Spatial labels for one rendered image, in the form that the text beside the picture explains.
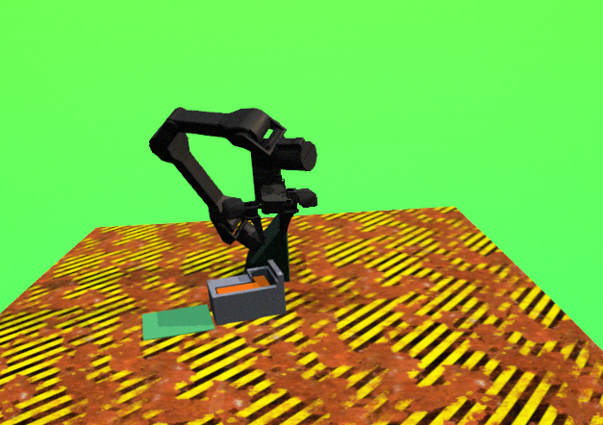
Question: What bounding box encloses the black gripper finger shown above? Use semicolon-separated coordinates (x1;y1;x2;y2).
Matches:
279;209;299;242
243;214;265;245

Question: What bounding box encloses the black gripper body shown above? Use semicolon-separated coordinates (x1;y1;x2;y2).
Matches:
222;169;318;220

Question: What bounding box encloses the orange l-shaped block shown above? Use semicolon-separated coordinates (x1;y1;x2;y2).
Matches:
216;275;270;294

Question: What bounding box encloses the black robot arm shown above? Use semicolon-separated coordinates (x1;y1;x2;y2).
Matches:
149;107;317;257

